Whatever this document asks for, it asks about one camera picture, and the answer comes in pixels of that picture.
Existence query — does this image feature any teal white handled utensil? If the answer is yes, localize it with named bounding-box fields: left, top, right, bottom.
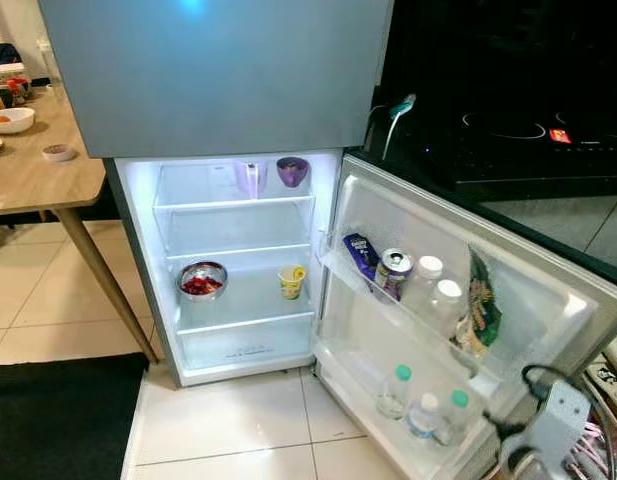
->
left=378, top=93, right=417, bottom=161

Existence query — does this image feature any deep clear door bin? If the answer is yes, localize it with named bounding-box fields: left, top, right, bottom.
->
left=313, top=340, right=499, bottom=480

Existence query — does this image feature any purple chocolate pack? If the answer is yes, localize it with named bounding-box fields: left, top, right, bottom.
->
left=341, top=233, right=381, bottom=281

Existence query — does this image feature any light wooden table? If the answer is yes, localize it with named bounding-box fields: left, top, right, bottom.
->
left=0, top=85, right=161, bottom=363

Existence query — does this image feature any small yellow cup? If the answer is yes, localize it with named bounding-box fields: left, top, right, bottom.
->
left=278, top=265, right=307, bottom=300

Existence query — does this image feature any long clear door bin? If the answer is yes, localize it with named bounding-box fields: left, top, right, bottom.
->
left=320, top=238, right=499, bottom=401

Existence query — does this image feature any clear plastic jug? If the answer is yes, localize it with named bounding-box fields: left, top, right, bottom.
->
left=233, top=160, right=269, bottom=199

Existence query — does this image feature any black floor mat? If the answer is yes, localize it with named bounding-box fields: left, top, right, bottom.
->
left=0, top=352, right=149, bottom=480

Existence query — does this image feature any clear crisper drawer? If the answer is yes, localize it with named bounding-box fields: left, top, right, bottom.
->
left=178, top=318, right=317, bottom=371

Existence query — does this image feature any green capped water bottle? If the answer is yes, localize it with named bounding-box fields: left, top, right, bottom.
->
left=433, top=390, right=471, bottom=446
left=376, top=364, right=414, bottom=419

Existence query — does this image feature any metal bowl with red food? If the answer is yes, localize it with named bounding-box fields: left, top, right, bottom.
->
left=178, top=261, right=229, bottom=302

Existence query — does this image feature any white bowl with orange food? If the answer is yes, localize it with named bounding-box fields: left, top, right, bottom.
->
left=0, top=107, right=36, bottom=135

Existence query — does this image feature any glass fridge shelf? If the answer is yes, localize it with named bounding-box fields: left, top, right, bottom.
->
left=163, top=243, right=314, bottom=263
left=173, top=280, right=317, bottom=334
left=153, top=185, right=316, bottom=211

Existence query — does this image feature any white capped clear bottle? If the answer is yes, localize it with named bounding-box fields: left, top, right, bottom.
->
left=428, top=278, right=466, bottom=336
left=408, top=255, right=444, bottom=311

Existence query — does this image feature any small white round dish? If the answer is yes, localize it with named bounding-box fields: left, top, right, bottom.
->
left=42, top=144, right=77, bottom=163

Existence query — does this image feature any large clear plastic bottle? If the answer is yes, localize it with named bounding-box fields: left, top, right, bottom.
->
left=36, top=38, right=55, bottom=91

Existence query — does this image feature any green snack bag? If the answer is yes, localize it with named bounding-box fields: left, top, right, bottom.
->
left=461, top=247, right=502, bottom=353

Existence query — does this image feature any red lidded jar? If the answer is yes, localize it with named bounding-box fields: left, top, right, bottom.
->
left=0, top=78, right=31, bottom=108

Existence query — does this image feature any black induction cooktop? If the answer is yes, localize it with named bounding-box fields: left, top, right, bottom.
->
left=408, top=90, right=617, bottom=191

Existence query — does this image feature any purple soda can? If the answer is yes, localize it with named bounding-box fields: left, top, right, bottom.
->
left=373, top=248, right=415, bottom=301

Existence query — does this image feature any purple bowl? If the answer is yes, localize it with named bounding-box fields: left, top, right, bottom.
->
left=275, top=157, right=310, bottom=189

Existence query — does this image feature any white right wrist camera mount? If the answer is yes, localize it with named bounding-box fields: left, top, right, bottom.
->
left=528, top=380, right=592, bottom=463

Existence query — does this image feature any black kitchen counter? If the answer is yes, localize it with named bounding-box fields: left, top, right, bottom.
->
left=363, top=0, right=617, bottom=291

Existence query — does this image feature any small white capped water bottle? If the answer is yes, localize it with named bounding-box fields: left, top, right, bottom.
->
left=408, top=392, right=441, bottom=441

